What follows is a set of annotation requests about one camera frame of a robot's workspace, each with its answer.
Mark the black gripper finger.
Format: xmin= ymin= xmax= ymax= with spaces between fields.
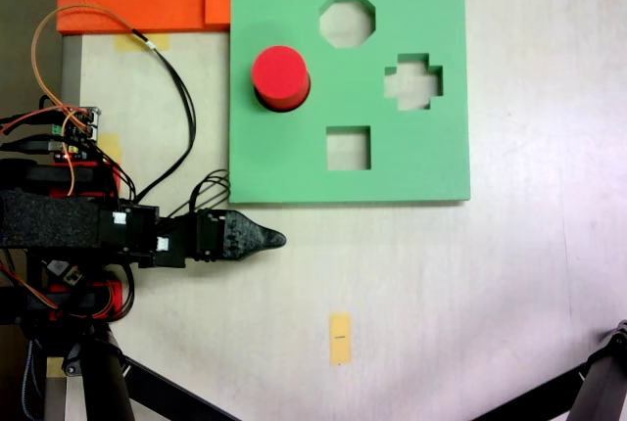
xmin=223 ymin=209 xmax=288 ymax=261

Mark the red cylinder block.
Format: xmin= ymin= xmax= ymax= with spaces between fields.
xmin=250 ymin=45 xmax=313 ymax=113

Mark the yellow tape with black mark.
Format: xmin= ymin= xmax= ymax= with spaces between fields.
xmin=328 ymin=311 xmax=354 ymax=366

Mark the circuit board with connectors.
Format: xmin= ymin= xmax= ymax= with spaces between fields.
xmin=48 ymin=106 xmax=103 ymax=164

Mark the green shape sorting board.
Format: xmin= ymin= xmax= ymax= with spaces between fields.
xmin=227 ymin=0 xmax=472 ymax=206

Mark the wide yellow tape strip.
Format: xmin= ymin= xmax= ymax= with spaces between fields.
xmin=114 ymin=32 xmax=171 ymax=53

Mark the black notched tripod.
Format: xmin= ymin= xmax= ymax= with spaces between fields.
xmin=471 ymin=318 xmax=627 ymax=421

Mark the black looping servo cable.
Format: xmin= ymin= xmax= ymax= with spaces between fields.
xmin=188 ymin=169 xmax=231 ymax=220

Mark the black twin cable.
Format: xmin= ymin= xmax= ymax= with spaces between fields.
xmin=131 ymin=26 xmax=198 ymax=200

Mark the black camera tripod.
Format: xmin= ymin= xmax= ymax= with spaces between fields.
xmin=19 ymin=320 xmax=244 ymax=421

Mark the black USB cable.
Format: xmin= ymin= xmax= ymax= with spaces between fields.
xmin=0 ymin=136 xmax=65 ymax=154

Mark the blue white braided cable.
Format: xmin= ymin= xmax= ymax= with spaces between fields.
xmin=22 ymin=340 xmax=48 ymax=420

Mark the long orange wire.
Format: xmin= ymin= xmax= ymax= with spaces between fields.
xmin=30 ymin=3 xmax=148 ymax=117

